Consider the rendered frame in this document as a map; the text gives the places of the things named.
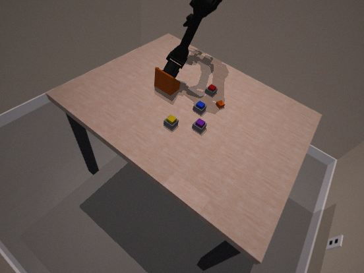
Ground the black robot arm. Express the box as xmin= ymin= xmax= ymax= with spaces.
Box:
xmin=162 ymin=0 xmax=222 ymax=78

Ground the yellow button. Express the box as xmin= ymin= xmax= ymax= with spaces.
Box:
xmin=164 ymin=115 xmax=179 ymax=130

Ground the blue button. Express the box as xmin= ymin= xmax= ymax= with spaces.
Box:
xmin=193 ymin=101 xmax=206 ymax=114

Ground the purple button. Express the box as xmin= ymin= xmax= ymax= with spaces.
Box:
xmin=192 ymin=119 xmax=207 ymax=133

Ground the red button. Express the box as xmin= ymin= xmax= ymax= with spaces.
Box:
xmin=205 ymin=84 xmax=218 ymax=96

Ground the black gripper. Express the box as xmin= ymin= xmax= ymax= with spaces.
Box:
xmin=183 ymin=14 xmax=193 ymax=27

